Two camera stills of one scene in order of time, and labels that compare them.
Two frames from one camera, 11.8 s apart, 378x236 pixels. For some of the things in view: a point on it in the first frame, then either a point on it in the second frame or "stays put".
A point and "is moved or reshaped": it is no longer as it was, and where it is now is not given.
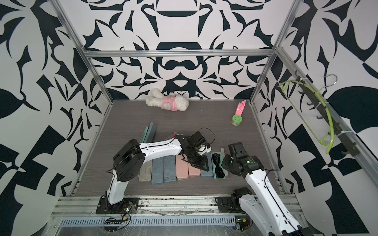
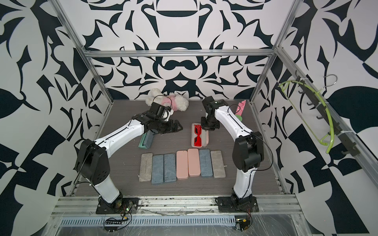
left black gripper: [202, 164] -> [175, 126]
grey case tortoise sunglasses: [157, 170] stays put
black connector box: [244, 223] stays put
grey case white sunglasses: [170, 168] stays put
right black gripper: [224, 162] -> [205, 126]
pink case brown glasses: [182, 167] stays put
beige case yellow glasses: [145, 171] stays put
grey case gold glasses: [209, 173] stays put
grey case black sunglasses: [218, 172] is moved or reshaped
